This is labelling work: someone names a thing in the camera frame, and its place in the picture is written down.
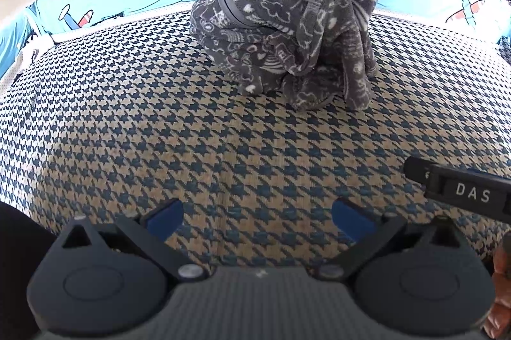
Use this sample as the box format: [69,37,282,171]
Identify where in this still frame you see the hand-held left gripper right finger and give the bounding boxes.
[317,198,471,282]

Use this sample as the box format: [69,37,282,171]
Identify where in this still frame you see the dark cloth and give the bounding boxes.
[0,200,57,340]

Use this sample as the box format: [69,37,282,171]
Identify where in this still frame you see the grey doodle-print fleece garment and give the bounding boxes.
[189,0,387,112]

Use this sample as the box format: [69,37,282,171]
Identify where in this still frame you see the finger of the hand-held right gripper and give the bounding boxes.
[404,156,434,186]

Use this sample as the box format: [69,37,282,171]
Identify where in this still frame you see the person's right hand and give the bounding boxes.
[484,244,511,329]

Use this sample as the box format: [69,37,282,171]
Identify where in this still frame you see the houndstooth sofa mat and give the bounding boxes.
[0,6,511,271]

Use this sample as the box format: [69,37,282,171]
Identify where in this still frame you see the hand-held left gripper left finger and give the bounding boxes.
[51,199,209,282]

